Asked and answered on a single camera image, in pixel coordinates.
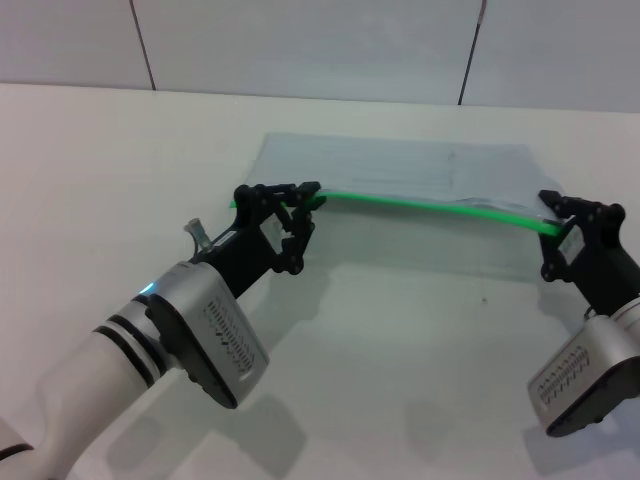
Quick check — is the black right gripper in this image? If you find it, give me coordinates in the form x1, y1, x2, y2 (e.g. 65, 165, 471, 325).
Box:
537, 188, 640, 317

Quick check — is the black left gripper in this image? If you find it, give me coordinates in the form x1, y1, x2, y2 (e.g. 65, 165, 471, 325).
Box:
196, 180, 328, 302

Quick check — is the clear green-zip document bag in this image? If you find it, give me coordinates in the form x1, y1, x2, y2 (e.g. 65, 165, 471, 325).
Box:
227, 130, 569, 239

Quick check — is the silver cable connector plug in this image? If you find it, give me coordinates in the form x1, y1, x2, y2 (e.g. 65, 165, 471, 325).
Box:
183, 216, 215, 254

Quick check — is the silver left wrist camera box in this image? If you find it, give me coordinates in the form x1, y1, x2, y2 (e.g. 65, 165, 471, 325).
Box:
143, 261, 270, 410

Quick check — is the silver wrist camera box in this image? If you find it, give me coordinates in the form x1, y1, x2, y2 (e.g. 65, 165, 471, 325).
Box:
528, 314, 640, 439
143, 261, 270, 410

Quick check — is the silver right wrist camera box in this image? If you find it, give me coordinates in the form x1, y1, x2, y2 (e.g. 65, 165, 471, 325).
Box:
528, 314, 640, 439

